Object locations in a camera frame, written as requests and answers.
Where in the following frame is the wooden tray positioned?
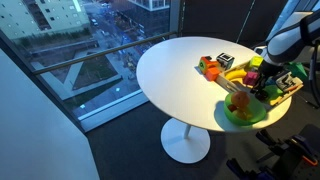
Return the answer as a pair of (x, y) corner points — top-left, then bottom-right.
(216, 59), (305, 108)

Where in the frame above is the dark window frame post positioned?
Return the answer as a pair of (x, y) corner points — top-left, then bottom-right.
(169, 0), (183, 34)

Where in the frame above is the black orange clamp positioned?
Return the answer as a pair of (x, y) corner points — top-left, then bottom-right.
(255, 129), (319, 167)

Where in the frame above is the white box with line drawing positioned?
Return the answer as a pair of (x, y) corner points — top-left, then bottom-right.
(275, 70), (303, 93)

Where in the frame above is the green dice cube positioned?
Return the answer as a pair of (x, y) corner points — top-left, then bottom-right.
(265, 84), (285, 101)

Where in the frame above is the toy orange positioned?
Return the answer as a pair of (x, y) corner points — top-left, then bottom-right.
(230, 90), (251, 109)

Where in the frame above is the small orange cube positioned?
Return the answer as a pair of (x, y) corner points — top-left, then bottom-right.
(205, 66), (222, 82)

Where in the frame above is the green translucent plastic bowl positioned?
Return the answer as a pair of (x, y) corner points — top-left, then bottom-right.
(223, 92), (268, 127)

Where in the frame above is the yellow-orange toy fruit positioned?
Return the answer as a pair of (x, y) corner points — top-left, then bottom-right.
(233, 109), (254, 121)

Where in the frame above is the black perforated mounting table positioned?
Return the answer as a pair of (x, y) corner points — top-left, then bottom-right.
(263, 123), (320, 180)

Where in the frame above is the grey window railing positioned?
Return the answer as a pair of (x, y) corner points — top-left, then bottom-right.
(32, 30), (178, 75)

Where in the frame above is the lime yellow cube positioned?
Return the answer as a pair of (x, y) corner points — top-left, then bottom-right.
(249, 55), (264, 69)

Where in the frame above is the black and white cube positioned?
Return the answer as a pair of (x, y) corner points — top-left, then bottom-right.
(215, 52), (235, 71)

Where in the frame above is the white table pedestal base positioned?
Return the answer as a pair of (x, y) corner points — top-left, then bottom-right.
(160, 117), (212, 164)

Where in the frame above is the red green orange cube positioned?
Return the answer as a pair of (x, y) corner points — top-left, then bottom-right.
(198, 55), (219, 75)

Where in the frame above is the magenta cube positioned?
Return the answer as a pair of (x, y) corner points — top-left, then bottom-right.
(243, 70), (260, 86)

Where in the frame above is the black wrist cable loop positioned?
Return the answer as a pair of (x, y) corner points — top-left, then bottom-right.
(308, 39), (320, 108)

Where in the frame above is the toy banana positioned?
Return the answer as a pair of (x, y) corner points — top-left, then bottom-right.
(225, 68), (249, 81)

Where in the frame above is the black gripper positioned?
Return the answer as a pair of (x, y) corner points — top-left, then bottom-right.
(251, 59), (282, 95)

